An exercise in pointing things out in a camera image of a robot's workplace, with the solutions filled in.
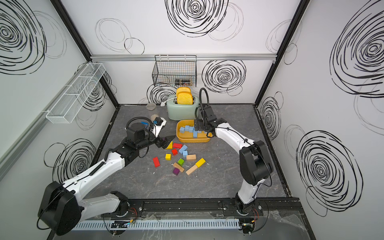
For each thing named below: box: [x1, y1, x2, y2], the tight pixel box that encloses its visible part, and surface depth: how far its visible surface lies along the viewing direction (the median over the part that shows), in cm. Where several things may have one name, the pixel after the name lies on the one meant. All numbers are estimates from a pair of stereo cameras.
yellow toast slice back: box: [176, 87, 192, 96], surface depth 101 cm
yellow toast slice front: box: [177, 91, 193, 105], surface depth 100 cm
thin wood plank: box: [173, 162, 185, 173], surface depth 88 cm
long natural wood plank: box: [185, 164, 198, 176], surface depth 88 cm
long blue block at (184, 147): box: [178, 144, 188, 154], surface depth 96 cm
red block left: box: [153, 156, 161, 168], surface depth 93 cm
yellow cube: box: [165, 153, 172, 161], surface depth 91 cm
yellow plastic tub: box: [176, 119, 211, 143], surface depth 103 cm
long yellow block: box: [195, 157, 206, 168], surface depth 91 cm
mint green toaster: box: [166, 94, 200, 121], surface depth 103 cm
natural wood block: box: [186, 154, 197, 160], surface depth 91 cm
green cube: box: [177, 158, 185, 166], surface depth 89 cm
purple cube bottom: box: [172, 167, 180, 176], surface depth 88 cm
